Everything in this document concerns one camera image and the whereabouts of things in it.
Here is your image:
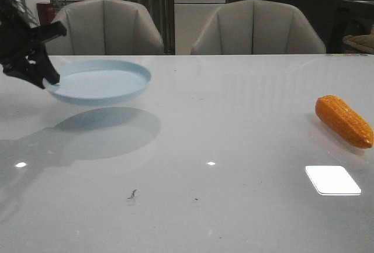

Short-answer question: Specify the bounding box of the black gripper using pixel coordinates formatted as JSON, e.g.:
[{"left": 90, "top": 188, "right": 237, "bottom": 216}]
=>
[{"left": 1, "top": 0, "right": 67, "bottom": 89}]

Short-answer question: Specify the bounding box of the light blue round plate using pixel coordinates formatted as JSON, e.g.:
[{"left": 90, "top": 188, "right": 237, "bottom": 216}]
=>
[{"left": 43, "top": 60, "right": 151, "bottom": 106}]

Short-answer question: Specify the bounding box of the orange toy corn cob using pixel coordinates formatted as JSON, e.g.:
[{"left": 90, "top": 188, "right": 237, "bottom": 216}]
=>
[{"left": 315, "top": 95, "right": 373, "bottom": 149}]

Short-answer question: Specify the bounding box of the red trash bin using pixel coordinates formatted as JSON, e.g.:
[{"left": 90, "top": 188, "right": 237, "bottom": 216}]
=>
[{"left": 36, "top": 2, "right": 56, "bottom": 25}]

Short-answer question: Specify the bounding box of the left grey upholstered chair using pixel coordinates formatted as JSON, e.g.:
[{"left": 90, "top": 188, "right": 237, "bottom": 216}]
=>
[{"left": 46, "top": 0, "right": 164, "bottom": 56}]

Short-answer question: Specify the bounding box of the grey upholstered chair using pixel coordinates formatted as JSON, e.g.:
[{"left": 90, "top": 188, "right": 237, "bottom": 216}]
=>
[
  {"left": 191, "top": 0, "right": 326, "bottom": 55},
  {"left": 46, "top": 0, "right": 164, "bottom": 56}
]

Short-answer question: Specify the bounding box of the white cabinet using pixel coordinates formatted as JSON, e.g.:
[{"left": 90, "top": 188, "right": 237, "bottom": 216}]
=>
[{"left": 174, "top": 0, "right": 226, "bottom": 55}]

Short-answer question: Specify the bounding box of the right grey upholstered chair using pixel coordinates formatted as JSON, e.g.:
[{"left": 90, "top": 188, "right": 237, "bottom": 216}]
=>
[{"left": 191, "top": 0, "right": 326, "bottom": 55}]

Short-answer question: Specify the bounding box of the beige cushion at right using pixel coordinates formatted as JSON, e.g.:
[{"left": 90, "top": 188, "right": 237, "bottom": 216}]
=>
[{"left": 342, "top": 34, "right": 373, "bottom": 54}]

